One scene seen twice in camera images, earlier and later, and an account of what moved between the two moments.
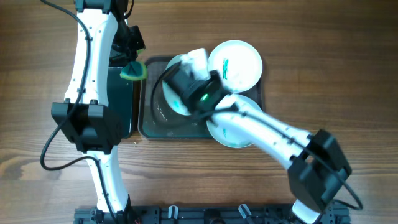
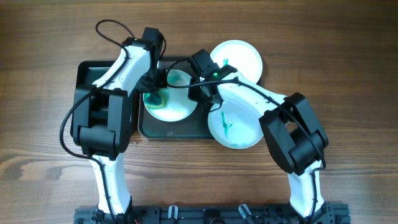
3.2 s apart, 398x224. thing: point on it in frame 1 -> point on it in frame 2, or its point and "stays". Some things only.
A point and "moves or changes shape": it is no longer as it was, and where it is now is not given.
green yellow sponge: x=134 y=71 moves or changes shape
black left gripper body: x=131 y=58 -> x=150 y=83
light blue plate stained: x=222 y=134 stays
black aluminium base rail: x=203 y=214 stays
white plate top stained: x=239 y=63 stays
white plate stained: x=173 y=98 moves or changes shape
